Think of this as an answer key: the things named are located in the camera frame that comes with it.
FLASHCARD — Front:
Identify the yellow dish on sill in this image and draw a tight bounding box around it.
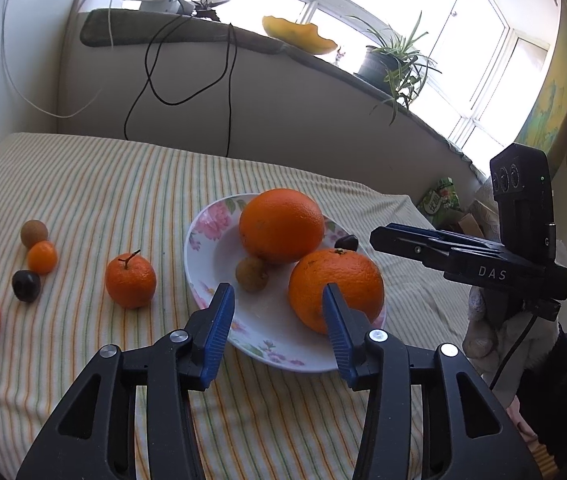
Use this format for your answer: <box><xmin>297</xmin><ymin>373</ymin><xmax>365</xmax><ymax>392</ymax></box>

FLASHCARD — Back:
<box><xmin>262</xmin><ymin>15</ymin><xmax>338</xmax><ymax>56</ymax></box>

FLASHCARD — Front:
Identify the person's black jacket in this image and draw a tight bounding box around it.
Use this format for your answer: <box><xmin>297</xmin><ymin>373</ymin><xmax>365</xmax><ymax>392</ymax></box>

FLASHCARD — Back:
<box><xmin>513</xmin><ymin>325</ymin><xmax>567</xmax><ymax>461</ymax></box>

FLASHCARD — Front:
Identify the white patterned cloth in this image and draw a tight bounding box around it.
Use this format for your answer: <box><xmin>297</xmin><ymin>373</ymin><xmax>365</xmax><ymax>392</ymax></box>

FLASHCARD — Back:
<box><xmin>473</xmin><ymin>177</ymin><xmax>501</xmax><ymax>241</ymax></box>

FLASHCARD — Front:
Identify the brown cardboard box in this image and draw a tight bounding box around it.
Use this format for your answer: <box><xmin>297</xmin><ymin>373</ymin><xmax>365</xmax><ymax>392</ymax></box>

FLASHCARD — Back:
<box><xmin>446</xmin><ymin>200</ymin><xmax>494</xmax><ymax>241</ymax></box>

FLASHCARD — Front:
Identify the brown kiwi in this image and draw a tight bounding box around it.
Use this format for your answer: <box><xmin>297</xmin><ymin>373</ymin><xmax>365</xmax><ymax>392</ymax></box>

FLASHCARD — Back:
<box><xmin>20</xmin><ymin>219</ymin><xmax>49</xmax><ymax>249</ymax></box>

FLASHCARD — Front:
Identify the white cable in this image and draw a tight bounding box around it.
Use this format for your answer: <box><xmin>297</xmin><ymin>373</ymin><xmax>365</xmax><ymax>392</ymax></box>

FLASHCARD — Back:
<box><xmin>0</xmin><ymin>0</ymin><xmax>129</xmax><ymax>119</ymax></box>

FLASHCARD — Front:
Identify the grey stone windowsill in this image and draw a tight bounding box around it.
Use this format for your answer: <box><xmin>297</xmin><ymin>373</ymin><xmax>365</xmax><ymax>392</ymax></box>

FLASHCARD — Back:
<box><xmin>80</xmin><ymin>8</ymin><xmax>489</xmax><ymax>186</ymax></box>

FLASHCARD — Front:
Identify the tangerine with stem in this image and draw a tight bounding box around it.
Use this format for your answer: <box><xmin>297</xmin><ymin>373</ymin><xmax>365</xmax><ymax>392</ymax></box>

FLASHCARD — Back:
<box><xmin>105</xmin><ymin>249</ymin><xmax>157</xmax><ymax>310</ymax></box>

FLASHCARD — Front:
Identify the medium orange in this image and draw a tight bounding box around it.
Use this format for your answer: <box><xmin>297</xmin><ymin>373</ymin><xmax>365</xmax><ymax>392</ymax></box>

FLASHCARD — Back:
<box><xmin>288</xmin><ymin>248</ymin><xmax>385</xmax><ymax>336</ymax></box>

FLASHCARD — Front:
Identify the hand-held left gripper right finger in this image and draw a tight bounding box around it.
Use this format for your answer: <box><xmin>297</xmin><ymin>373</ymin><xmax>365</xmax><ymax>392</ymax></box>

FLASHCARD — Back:
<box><xmin>322</xmin><ymin>282</ymin><xmax>544</xmax><ymax>480</ymax></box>

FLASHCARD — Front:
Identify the ring light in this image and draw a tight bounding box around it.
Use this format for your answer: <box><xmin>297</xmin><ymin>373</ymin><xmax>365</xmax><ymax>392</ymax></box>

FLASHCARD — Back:
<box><xmin>173</xmin><ymin>0</ymin><xmax>234</xmax><ymax>23</ymax></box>

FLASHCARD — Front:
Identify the wall map poster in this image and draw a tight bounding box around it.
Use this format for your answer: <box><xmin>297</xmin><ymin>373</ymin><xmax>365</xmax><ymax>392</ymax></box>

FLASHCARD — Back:
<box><xmin>513</xmin><ymin>5</ymin><xmax>567</xmax><ymax>171</ymax></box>

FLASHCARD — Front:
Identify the white floral plate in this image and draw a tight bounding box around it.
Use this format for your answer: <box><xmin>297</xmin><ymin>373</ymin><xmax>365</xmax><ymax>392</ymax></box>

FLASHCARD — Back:
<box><xmin>184</xmin><ymin>193</ymin><xmax>388</xmax><ymax>373</ymax></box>

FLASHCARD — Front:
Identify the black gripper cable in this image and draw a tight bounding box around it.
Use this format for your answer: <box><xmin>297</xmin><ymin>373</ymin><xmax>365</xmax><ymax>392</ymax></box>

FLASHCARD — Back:
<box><xmin>488</xmin><ymin>310</ymin><xmax>537</xmax><ymax>391</ymax></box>

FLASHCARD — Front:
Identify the small brown fruit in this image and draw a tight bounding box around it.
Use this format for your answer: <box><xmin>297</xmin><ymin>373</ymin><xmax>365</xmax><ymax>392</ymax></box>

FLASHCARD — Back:
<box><xmin>235</xmin><ymin>255</ymin><xmax>269</xmax><ymax>293</ymax></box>

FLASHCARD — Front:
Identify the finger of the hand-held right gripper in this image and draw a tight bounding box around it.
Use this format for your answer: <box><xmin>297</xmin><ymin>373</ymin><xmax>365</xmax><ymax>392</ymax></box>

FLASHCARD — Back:
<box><xmin>369</xmin><ymin>225</ymin><xmax>457</xmax><ymax>273</ymax></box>
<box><xmin>387</xmin><ymin>222</ymin><xmax>501</xmax><ymax>252</ymax></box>

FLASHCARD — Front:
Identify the potted spider plant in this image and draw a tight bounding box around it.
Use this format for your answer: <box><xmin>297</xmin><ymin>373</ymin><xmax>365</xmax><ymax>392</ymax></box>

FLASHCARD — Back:
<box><xmin>348</xmin><ymin>10</ymin><xmax>441</xmax><ymax>126</ymax></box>

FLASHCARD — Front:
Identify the green bag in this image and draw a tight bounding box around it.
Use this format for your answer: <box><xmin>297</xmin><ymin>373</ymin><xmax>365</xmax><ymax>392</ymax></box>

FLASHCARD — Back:
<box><xmin>417</xmin><ymin>177</ymin><xmax>464</xmax><ymax>221</ymax></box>

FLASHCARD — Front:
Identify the large orange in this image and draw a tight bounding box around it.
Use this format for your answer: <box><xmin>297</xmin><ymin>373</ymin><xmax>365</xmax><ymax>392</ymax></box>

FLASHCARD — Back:
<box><xmin>238</xmin><ymin>188</ymin><xmax>325</xmax><ymax>265</ymax></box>

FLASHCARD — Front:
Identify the small round kumquat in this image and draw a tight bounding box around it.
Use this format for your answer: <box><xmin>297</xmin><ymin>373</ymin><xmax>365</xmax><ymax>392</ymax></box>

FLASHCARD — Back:
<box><xmin>26</xmin><ymin>240</ymin><xmax>58</xmax><ymax>276</ymax></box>

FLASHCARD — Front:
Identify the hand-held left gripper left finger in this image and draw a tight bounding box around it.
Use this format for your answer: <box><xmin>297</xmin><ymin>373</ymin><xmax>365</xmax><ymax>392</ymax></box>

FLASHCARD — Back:
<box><xmin>16</xmin><ymin>282</ymin><xmax>236</xmax><ymax>480</ymax></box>

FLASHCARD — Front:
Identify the dark plum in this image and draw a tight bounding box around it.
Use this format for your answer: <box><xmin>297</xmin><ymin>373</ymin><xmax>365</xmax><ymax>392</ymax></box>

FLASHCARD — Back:
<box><xmin>12</xmin><ymin>270</ymin><xmax>42</xmax><ymax>303</ymax></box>

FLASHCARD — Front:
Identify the striped cloth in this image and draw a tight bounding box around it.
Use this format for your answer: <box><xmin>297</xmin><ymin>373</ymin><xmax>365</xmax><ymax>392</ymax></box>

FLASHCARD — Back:
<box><xmin>0</xmin><ymin>132</ymin><xmax>484</xmax><ymax>480</ymax></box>

